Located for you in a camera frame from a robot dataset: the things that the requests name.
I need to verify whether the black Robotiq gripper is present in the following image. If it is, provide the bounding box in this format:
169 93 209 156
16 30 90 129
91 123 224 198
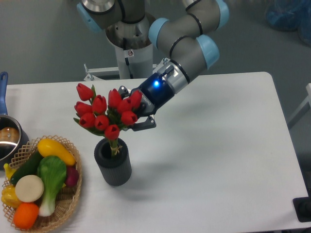
118 74 175 132

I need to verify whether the red tulip bouquet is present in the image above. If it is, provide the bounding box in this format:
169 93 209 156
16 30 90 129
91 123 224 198
74 83 142 158

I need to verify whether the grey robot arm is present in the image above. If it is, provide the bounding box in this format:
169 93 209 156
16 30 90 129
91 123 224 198
77 0 229 131

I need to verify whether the dark grey ribbed vase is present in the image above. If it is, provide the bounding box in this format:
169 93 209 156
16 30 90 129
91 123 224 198
94 139 132 186

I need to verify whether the dark red radish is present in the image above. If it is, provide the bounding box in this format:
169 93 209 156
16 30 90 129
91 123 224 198
65 166 79 187

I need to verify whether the yellow squash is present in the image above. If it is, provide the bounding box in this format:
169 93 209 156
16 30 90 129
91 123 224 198
37 138 76 166

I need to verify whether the green bok choy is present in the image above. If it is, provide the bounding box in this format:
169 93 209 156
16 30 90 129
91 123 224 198
37 155 67 217

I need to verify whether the green cucumber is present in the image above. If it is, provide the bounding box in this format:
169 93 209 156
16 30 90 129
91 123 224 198
10 150 43 185

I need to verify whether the round cream white vegetable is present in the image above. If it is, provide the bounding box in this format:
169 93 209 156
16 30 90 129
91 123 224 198
15 175 44 202

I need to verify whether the yellow banana tip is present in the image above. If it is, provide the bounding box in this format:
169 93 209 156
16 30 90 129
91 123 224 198
3 163 16 180

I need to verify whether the orange fruit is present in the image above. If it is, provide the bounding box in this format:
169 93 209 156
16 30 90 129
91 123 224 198
13 202 39 230

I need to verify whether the yellow bell pepper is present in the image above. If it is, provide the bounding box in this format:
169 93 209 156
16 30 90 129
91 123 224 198
1 185 22 208

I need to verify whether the blue plastic bag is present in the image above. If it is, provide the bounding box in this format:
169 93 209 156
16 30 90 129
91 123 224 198
264 0 311 46

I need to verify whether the black device at table edge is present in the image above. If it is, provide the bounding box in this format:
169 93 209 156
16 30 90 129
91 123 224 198
293 197 311 222

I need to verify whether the white metal mounting frame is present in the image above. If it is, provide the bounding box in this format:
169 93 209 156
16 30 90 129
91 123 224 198
83 58 170 81

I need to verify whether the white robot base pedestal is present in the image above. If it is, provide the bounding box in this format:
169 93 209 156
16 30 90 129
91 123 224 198
105 13 155 79

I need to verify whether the blue handled saucepan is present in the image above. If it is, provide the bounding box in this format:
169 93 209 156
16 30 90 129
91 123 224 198
0 71 29 170

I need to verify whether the white chair frame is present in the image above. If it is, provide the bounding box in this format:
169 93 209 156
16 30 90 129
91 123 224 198
287 83 311 130

